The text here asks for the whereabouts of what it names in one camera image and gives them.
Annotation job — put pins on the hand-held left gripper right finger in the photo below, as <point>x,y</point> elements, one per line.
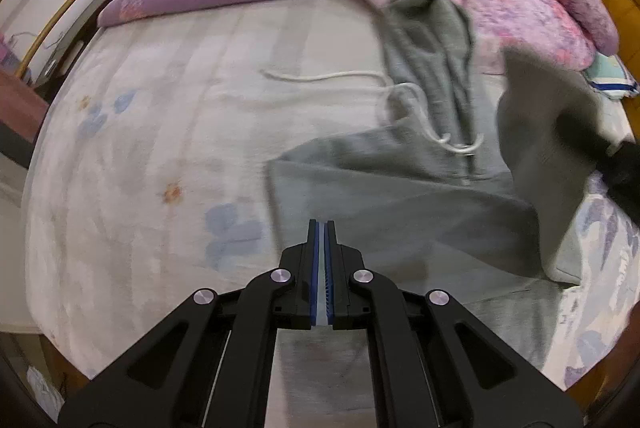
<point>329,278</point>

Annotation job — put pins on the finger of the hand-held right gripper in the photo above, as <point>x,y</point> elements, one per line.
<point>587,136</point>

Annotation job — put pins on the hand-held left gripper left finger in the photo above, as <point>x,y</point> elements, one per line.
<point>314,278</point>

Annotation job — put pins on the grey zip hoodie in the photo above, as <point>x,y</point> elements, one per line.
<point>400,208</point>

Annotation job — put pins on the light blue striped pillow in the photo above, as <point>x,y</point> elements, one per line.
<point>612,76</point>

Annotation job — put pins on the white plastic bag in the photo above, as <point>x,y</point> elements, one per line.
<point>45,390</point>

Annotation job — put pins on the dark grey cloth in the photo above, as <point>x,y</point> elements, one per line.
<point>12,146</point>

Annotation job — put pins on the pink towel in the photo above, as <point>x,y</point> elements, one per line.
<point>20,108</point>

